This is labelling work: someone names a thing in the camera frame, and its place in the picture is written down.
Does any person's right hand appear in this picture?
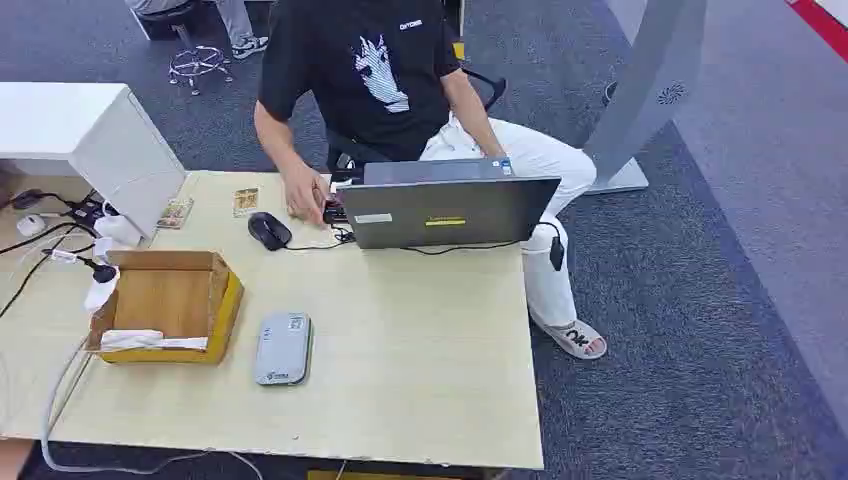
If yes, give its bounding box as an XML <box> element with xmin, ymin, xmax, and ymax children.
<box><xmin>279</xmin><ymin>162</ymin><xmax>331</xmax><ymax>227</ymax></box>

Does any wooden card box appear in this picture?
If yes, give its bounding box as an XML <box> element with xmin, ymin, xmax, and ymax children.
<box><xmin>86</xmin><ymin>249</ymin><xmax>245</xmax><ymax>366</ymax></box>

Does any black device beside laptop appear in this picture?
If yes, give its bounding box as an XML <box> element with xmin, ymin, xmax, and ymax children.
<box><xmin>322</xmin><ymin>168</ymin><xmax>364</xmax><ymax>227</ymax></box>

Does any black computer mouse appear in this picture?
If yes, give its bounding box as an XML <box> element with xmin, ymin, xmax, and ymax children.
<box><xmin>247</xmin><ymin>211</ymin><xmax>293</xmax><ymax>252</ymax></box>

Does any printed card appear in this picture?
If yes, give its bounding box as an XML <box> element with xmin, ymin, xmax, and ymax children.
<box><xmin>232</xmin><ymin>187</ymin><xmax>260</xmax><ymax>219</ymax></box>
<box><xmin>156</xmin><ymin>197</ymin><xmax>195</xmax><ymax>231</ymax></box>

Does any seated person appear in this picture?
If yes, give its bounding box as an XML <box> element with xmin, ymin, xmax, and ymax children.
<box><xmin>253</xmin><ymin>0</ymin><xmax>609</xmax><ymax>362</ymax></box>

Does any grey laptop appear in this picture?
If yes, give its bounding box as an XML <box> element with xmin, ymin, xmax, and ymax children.
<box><xmin>335</xmin><ymin>157</ymin><xmax>563</xmax><ymax>251</ymax></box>

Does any grey card reader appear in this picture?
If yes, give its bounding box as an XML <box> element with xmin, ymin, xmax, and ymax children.
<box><xmin>254</xmin><ymin>312</ymin><xmax>313</xmax><ymax>388</ymax></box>

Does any black stool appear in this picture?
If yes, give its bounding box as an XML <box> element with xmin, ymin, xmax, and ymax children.
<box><xmin>135</xmin><ymin>0</ymin><xmax>234</xmax><ymax>97</ymax></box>

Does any white plug adapter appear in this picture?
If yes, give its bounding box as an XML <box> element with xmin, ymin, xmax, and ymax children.
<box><xmin>93</xmin><ymin>213</ymin><xmax>144</xmax><ymax>248</ymax></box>

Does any black plug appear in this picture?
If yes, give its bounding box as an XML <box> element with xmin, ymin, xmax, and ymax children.
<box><xmin>78</xmin><ymin>256</ymin><xmax>119</xmax><ymax>285</ymax></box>

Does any white power strip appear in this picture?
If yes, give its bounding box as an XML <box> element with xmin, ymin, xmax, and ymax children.
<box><xmin>83</xmin><ymin>237</ymin><xmax>122</xmax><ymax>313</ymax></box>

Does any white cabinet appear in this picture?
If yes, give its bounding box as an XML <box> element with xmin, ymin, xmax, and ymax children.
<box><xmin>0</xmin><ymin>82</ymin><xmax>188</xmax><ymax>241</ymax></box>

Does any grey kiosk stand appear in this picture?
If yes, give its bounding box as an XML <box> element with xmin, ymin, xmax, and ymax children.
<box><xmin>582</xmin><ymin>0</ymin><xmax>709</xmax><ymax>195</ymax></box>

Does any black mouse cable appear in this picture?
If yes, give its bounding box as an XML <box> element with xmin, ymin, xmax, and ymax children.
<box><xmin>284</xmin><ymin>227</ymin><xmax>359</xmax><ymax>252</ymax></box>

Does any black laptop power cable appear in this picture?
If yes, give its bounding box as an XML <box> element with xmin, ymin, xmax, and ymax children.
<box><xmin>400</xmin><ymin>221</ymin><xmax>564</xmax><ymax>257</ymax></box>

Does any grey cable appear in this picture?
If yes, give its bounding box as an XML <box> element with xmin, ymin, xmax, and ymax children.
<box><xmin>39</xmin><ymin>337</ymin><xmax>266</xmax><ymax>480</ymax></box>

